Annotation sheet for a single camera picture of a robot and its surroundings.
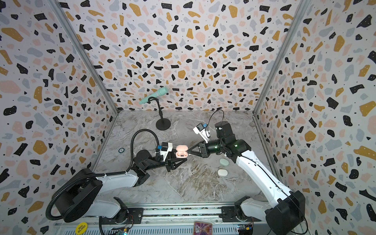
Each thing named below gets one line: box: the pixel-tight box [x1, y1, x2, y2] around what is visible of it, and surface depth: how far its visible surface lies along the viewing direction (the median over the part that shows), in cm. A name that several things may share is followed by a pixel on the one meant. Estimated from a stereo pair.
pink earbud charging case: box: [175, 144, 189, 159], surface depth 72 cm
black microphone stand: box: [147, 96, 171, 131], surface depth 115 cm
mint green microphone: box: [139, 86, 169, 105], surface depth 90 cm
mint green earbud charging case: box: [219, 158, 230, 167], surface depth 94 cm
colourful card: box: [192, 221, 213, 235], surface depth 71 cm
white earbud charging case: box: [217, 168, 229, 177], surface depth 90 cm
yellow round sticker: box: [74, 222, 89, 235], surface depth 71 cm
